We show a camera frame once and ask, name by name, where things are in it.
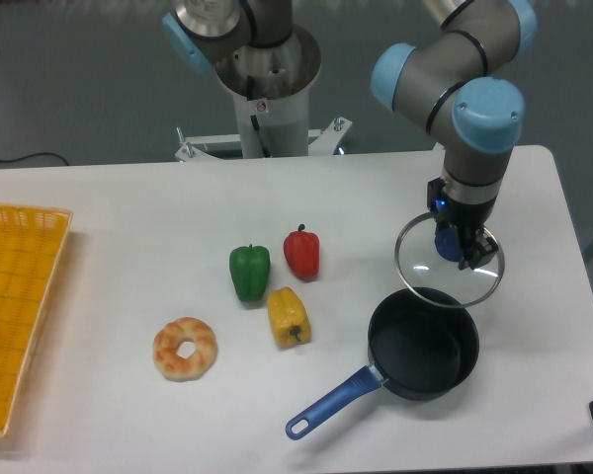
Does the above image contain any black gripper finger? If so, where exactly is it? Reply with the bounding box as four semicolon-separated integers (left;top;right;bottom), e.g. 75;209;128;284
459;228;497;271
434;222;461;262

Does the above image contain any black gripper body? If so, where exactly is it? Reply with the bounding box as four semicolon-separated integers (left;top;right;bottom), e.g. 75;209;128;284
427;178;497;242

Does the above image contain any glass lid blue knob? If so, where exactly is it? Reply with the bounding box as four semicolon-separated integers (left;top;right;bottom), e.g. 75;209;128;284
394;212;505;308

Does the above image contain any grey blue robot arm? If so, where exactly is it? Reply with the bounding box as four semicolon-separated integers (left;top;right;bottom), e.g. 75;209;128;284
162;1;538;269

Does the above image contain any red bell pepper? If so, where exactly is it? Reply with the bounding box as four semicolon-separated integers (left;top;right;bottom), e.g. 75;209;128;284
283;224;320;281

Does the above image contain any yellow bell pepper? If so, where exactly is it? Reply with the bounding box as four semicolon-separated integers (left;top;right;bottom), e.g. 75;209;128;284
267;287;311;349

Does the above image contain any green bell pepper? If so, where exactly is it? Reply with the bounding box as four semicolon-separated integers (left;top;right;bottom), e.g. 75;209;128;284
228;245;271;302

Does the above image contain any yellow woven basket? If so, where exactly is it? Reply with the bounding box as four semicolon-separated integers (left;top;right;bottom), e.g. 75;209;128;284
0;203;73;437

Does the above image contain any black saucepan blue handle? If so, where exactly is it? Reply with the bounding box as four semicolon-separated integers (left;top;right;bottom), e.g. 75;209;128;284
285;287;480;440

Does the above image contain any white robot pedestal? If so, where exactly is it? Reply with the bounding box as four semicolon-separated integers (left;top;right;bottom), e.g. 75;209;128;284
174;24;350;162

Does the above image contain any bagel bread ring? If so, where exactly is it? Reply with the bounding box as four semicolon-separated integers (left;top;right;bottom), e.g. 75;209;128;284
151;316;218;382

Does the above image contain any black cable on floor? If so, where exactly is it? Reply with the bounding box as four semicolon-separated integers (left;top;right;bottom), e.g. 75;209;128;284
0;151;70;166

